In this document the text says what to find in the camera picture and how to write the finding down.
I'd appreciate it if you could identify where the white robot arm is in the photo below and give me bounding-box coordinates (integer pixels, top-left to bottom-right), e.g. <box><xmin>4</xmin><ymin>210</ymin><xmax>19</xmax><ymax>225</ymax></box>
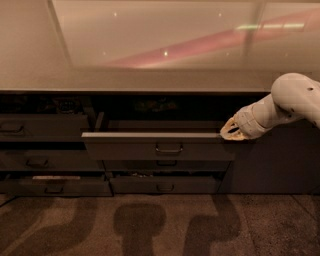
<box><xmin>220</xmin><ymin>73</ymin><xmax>320</xmax><ymax>141</ymax></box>

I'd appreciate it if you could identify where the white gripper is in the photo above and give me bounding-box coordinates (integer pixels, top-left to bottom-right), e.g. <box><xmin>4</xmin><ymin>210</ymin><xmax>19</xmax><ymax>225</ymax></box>
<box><xmin>220</xmin><ymin>104</ymin><xmax>269</xmax><ymax>141</ymax></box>

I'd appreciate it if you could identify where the grey drawer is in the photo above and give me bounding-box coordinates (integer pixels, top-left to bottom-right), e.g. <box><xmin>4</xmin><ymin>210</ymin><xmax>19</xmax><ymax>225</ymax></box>
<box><xmin>110</xmin><ymin>177</ymin><xmax>221</xmax><ymax>194</ymax></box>
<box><xmin>0</xmin><ymin>150</ymin><xmax>104</xmax><ymax>171</ymax></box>
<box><xmin>104</xmin><ymin>160</ymin><xmax>230</xmax><ymax>172</ymax></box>
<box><xmin>0</xmin><ymin>114</ymin><xmax>90</xmax><ymax>142</ymax></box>
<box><xmin>0</xmin><ymin>176</ymin><xmax>113</xmax><ymax>197</ymax></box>
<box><xmin>81</xmin><ymin>111</ymin><xmax>256</xmax><ymax>162</ymax></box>

